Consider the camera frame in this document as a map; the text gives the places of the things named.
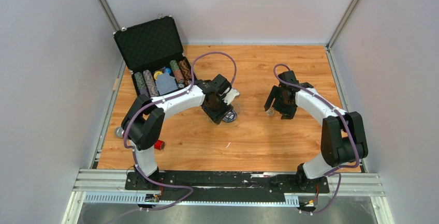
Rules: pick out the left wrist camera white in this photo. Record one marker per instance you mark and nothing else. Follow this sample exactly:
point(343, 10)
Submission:
point(230, 95)

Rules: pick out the blue playing card deck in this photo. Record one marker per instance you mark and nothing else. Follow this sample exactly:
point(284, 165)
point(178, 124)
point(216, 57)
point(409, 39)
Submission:
point(166, 83)

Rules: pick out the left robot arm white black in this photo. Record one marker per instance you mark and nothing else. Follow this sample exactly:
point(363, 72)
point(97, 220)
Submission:
point(143, 123)

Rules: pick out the red glitter tube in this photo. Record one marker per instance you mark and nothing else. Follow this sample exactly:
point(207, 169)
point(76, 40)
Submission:
point(159, 145)

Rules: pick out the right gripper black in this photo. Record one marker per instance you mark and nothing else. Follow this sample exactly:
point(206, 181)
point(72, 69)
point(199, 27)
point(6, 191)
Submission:
point(288, 113)

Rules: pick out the orange black chip stack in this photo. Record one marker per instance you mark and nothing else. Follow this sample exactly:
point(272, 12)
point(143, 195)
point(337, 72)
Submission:
point(186, 71)

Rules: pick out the yellow dealer button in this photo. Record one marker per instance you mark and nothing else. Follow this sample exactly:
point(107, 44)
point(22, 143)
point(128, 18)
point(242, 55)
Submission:
point(156, 74)

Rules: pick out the black poker chip case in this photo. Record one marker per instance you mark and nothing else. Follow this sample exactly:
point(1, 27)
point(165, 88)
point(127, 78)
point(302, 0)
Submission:
point(151, 45)

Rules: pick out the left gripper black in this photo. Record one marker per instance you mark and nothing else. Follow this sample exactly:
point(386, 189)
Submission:
point(218, 117)

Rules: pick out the purple chip stack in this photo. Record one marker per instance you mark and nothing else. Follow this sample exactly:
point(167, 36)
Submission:
point(150, 83)

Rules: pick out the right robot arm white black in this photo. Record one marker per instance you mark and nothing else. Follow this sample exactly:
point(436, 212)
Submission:
point(343, 142)

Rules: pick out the pink green chip stack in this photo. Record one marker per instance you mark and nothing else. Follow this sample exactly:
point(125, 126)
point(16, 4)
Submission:
point(177, 73)

